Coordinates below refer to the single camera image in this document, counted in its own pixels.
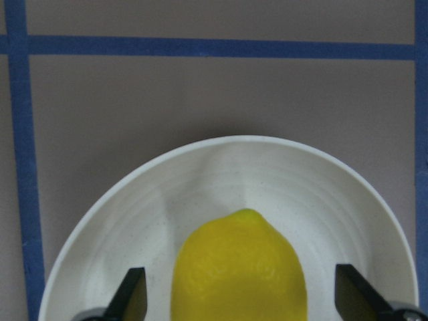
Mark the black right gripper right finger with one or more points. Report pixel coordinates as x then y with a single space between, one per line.
355 299

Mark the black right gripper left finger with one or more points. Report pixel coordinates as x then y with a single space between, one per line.
130 300

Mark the yellow lemon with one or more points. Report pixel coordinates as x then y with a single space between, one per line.
238 268

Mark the round cream plate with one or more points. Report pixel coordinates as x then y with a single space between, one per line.
326 210

